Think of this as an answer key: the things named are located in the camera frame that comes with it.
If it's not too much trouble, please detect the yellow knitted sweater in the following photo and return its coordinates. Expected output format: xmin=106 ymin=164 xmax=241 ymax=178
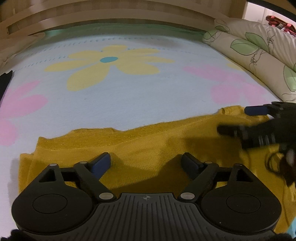
xmin=18 ymin=106 xmax=295 ymax=233

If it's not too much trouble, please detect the colourful clothes pile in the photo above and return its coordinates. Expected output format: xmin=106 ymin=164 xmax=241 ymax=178
xmin=265 ymin=15 xmax=296 ymax=37

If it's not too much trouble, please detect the gloved right hand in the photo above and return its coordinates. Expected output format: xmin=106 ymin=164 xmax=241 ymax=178
xmin=265 ymin=144 xmax=295 ymax=187

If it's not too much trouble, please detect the folded floral quilt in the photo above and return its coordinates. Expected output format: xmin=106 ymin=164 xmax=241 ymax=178
xmin=203 ymin=18 xmax=295 ymax=102

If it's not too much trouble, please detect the floral bed sheet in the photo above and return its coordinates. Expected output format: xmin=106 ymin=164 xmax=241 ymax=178
xmin=1 ymin=24 xmax=276 ymax=236

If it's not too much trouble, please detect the dark folded garment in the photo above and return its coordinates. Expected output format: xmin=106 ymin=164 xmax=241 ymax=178
xmin=0 ymin=70 xmax=13 ymax=101

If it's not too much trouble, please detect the wooden headboard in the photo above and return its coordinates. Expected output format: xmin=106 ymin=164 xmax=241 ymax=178
xmin=0 ymin=0 xmax=246 ymax=68

